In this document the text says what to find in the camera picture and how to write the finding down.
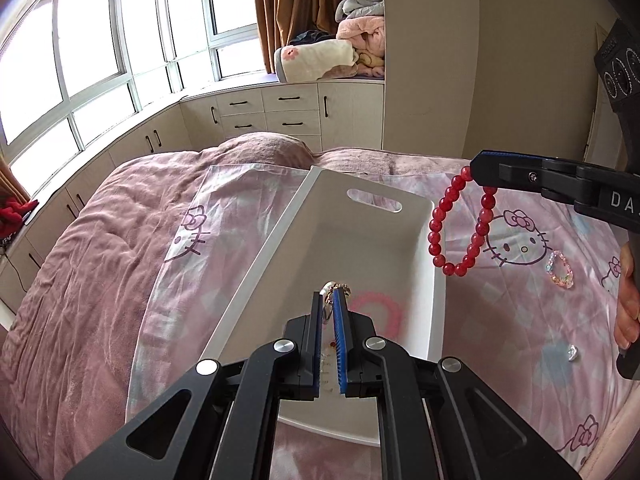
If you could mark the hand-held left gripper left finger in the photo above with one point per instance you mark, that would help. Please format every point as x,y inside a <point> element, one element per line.
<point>312,350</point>

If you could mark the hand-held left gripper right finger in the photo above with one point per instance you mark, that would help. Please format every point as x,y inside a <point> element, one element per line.
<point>341,350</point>

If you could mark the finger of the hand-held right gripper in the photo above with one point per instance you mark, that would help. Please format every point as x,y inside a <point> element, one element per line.
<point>510,153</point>
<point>515,172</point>

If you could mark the white storage box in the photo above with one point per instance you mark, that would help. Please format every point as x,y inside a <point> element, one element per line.
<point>360,230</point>

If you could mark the person's right hand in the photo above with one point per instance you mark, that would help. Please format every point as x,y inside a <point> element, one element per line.
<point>625,300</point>

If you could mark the white standing mirror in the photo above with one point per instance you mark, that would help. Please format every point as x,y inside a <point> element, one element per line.
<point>602,100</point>

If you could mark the pink cartoon cat bedsheet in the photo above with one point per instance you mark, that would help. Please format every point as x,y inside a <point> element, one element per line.
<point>500,335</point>

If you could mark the pink fluffy blanket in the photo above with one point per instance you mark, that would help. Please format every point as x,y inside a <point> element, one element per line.
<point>362,35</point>

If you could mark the silver heart pendant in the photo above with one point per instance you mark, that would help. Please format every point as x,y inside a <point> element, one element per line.
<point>573,353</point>

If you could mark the grey quilt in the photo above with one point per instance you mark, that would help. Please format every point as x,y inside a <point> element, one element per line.
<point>360,2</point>

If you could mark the rolled white flower blanket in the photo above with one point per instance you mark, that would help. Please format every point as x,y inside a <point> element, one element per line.
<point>315,60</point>

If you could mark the white window cabinet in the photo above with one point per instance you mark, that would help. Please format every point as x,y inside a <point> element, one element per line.
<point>292,102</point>

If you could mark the dark cloth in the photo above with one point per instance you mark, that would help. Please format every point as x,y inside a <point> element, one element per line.
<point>310,37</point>

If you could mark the mauve duvet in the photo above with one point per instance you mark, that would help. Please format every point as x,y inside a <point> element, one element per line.
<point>90,285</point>

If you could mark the red cloth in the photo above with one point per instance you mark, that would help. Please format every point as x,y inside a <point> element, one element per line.
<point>15,212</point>

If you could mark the bay window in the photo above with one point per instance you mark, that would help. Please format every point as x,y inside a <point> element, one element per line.
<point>85,40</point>

